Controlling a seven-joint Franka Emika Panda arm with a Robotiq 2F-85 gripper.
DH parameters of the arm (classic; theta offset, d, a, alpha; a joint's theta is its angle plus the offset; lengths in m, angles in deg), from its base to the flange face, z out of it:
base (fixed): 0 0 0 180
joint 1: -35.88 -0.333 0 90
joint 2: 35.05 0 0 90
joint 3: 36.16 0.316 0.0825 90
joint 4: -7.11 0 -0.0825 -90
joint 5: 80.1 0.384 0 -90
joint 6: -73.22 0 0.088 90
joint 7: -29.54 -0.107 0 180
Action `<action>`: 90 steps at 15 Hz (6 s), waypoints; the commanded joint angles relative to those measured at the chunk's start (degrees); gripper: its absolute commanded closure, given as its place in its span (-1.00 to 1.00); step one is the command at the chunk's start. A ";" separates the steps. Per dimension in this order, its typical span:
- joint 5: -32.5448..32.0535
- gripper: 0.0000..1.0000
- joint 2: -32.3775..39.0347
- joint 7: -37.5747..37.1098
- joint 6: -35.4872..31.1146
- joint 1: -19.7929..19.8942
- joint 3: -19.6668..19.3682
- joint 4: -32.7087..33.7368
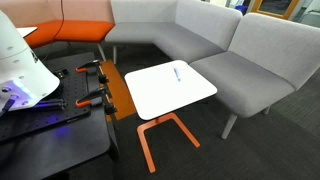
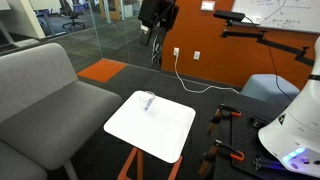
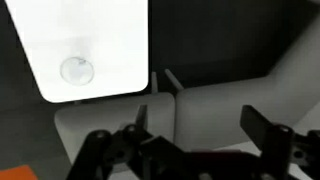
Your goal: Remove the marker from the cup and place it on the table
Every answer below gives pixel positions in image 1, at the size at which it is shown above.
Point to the blue and white marker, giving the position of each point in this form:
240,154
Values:
176,73

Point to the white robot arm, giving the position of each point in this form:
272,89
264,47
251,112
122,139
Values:
23,70

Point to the orange wooden board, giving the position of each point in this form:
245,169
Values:
118,90

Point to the orange metal table base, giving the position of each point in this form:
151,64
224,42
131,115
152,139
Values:
146,133

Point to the grey corner sofa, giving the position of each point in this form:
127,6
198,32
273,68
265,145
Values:
173,33

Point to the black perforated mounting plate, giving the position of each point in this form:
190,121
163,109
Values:
71,90

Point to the grey armless sofa seat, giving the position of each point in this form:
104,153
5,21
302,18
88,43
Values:
260,66

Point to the orange sofa seat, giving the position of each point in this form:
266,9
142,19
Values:
76,30

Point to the black robot cart table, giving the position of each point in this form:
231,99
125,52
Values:
66,146

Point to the blue bin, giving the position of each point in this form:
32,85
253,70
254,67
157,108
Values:
241,8

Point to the orange wooden door frame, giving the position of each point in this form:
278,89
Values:
290,10

